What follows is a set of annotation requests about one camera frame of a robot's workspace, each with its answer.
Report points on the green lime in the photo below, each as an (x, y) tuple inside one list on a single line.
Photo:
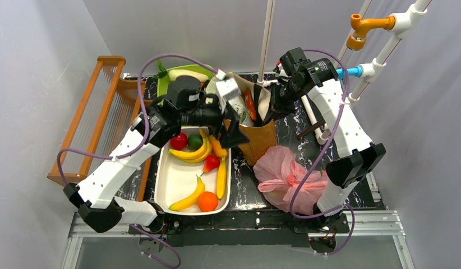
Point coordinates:
[(195, 141)]

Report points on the red apple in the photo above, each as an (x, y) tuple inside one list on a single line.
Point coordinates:
[(179, 142)]

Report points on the orange faucet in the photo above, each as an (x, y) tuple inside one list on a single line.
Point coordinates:
[(362, 26)]

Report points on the orange mango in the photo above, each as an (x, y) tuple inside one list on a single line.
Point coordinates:
[(217, 149)]

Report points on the white pipe frame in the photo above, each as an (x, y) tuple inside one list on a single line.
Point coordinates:
[(325, 29)]

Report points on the aluminium base frame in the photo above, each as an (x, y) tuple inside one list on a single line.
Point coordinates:
[(249, 233)]

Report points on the blue faucet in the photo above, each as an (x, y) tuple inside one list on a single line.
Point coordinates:
[(355, 71)]

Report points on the pink plastic grocery bag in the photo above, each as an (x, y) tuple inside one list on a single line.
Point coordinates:
[(279, 175)]

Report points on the orange fruit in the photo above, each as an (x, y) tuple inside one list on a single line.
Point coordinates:
[(207, 201)]

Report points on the single yellow banana lower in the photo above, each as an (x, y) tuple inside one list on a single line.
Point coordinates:
[(191, 199)]

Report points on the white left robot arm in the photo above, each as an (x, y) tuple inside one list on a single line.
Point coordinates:
[(95, 196)]

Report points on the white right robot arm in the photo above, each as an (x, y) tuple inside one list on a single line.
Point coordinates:
[(358, 155)]

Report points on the yellow banana bunch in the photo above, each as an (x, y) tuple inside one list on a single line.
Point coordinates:
[(191, 156)]

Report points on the white fruit tray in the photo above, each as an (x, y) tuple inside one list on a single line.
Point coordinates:
[(176, 179)]

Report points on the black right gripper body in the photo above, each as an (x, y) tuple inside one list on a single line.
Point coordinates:
[(276, 102)]

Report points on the wooden rack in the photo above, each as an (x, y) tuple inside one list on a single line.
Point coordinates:
[(107, 108)]

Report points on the white radish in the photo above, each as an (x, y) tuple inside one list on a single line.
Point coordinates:
[(176, 73)]

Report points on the green vegetable tray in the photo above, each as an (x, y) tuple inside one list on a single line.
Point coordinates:
[(162, 83)]

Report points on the orange candy bag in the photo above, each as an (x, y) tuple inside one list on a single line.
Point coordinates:
[(250, 106)]

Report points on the yellow banana by bag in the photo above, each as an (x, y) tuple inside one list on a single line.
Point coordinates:
[(221, 179)]

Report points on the green chips bag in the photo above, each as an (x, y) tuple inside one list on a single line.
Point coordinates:
[(239, 106)]

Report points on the brown paper bag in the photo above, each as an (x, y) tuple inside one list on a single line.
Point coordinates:
[(262, 136)]

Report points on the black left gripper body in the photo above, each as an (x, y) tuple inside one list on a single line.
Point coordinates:
[(223, 118)]

